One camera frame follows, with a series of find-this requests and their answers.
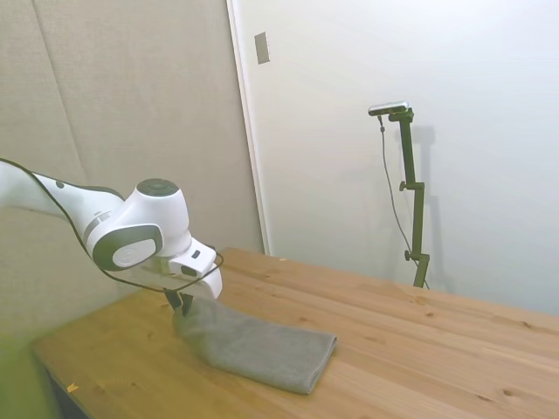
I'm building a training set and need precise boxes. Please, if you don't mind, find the white door frame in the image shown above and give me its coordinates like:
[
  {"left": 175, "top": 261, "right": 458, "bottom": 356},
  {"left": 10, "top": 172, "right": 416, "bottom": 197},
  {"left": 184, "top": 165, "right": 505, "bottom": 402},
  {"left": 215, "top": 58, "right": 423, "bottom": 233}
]
[{"left": 225, "top": 0, "right": 273, "bottom": 257}]

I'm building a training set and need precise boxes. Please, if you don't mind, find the dark green camera stand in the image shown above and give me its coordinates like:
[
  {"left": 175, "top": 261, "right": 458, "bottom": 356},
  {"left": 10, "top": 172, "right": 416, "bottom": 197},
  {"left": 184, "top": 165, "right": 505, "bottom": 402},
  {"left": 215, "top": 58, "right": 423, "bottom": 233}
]
[{"left": 387, "top": 107, "right": 431, "bottom": 288}]

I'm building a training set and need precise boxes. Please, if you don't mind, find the grey wall switch plate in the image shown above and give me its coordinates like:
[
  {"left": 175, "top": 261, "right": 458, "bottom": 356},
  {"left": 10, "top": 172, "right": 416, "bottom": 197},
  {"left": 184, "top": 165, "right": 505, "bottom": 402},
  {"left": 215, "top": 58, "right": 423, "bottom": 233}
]
[{"left": 254, "top": 31, "right": 272, "bottom": 65}]

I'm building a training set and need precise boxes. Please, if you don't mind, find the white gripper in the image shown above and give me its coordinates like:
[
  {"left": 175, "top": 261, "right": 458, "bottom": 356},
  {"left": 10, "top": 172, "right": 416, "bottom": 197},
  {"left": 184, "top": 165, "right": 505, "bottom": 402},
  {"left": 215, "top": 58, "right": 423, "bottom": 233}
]
[{"left": 164, "top": 237, "right": 224, "bottom": 318}]

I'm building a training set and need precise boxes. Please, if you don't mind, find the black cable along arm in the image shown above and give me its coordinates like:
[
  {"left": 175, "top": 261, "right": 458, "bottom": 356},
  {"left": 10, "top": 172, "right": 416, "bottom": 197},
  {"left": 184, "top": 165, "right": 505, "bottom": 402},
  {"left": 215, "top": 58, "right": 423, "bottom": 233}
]
[{"left": 0, "top": 157, "right": 225, "bottom": 292}]

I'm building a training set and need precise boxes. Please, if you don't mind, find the silver exterior camera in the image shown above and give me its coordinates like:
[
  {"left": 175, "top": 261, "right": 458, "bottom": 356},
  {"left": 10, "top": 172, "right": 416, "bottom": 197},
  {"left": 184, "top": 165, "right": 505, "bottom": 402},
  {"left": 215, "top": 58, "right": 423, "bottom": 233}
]
[{"left": 368, "top": 100, "right": 411, "bottom": 117}]

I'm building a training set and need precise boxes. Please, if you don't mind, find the grey towel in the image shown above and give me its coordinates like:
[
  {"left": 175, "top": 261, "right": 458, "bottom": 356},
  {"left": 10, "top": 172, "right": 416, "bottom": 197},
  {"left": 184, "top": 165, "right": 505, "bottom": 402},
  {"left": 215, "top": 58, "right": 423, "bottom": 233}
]
[{"left": 173, "top": 299, "right": 339, "bottom": 396}]

